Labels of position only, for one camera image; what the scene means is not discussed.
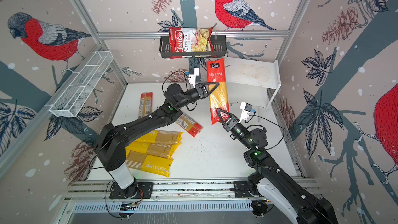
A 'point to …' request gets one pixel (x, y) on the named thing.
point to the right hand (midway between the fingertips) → (213, 114)
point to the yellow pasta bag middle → (163, 150)
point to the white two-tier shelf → (253, 81)
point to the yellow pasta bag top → (162, 137)
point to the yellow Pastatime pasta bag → (153, 164)
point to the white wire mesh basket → (69, 102)
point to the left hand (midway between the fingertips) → (218, 85)
